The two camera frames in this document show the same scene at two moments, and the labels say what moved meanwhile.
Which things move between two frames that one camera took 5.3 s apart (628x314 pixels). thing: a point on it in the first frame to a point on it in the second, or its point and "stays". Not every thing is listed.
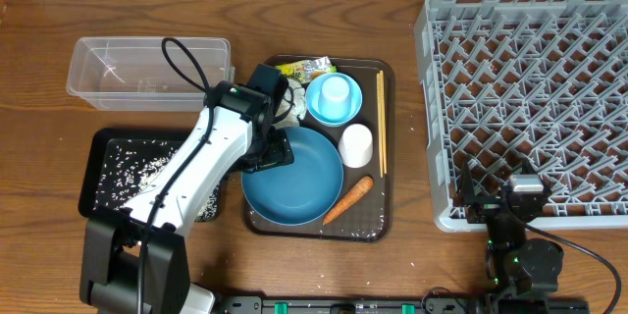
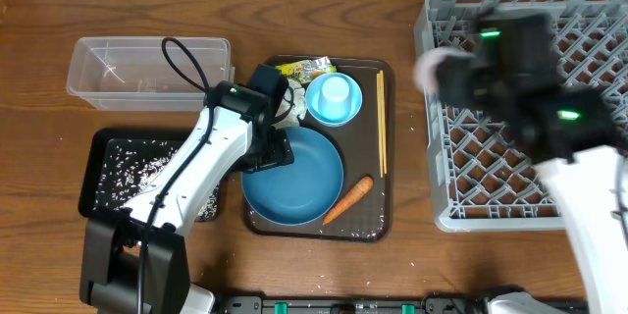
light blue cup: [335, 99] stays
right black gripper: [486, 206] to [461, 101]
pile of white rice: [128, 167] stays
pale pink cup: [355, 146] to [445, 71]
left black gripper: [284, 153] stays
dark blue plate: [301, 191] stays
